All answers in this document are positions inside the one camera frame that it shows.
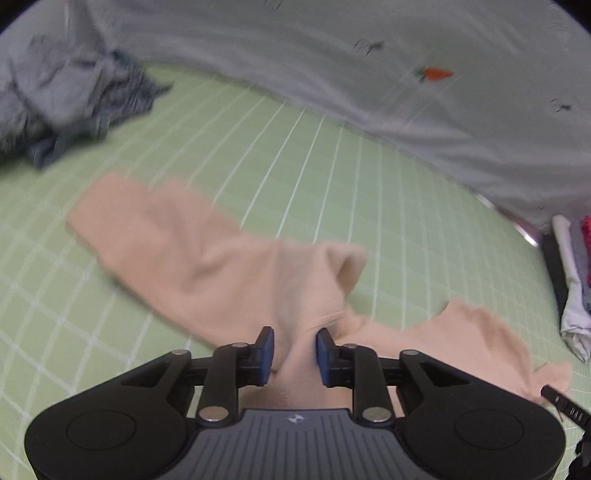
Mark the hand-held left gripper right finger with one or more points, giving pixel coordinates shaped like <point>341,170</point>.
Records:
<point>324,357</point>

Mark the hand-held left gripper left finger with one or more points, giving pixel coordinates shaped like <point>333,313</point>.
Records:
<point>267,355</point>

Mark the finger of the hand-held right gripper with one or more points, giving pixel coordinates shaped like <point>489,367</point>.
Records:
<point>565,406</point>

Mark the beige pants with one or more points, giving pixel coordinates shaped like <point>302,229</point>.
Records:
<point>184,258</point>

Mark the folded white garment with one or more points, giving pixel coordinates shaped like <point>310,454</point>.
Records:
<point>572,318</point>

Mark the folded grey garment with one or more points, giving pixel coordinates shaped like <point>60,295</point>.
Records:
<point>582,277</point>

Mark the folded red checked garment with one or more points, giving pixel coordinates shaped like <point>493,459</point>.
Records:
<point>587,249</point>

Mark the green grid mat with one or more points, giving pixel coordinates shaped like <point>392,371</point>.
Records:
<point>323,184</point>

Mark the crumpled dark blue garment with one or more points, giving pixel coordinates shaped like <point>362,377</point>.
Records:
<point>124,97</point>

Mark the grey carrot print sheet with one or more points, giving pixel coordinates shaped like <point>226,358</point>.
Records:
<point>323,55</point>

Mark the crumpled grey garment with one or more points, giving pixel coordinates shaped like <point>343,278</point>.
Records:
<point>51,87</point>

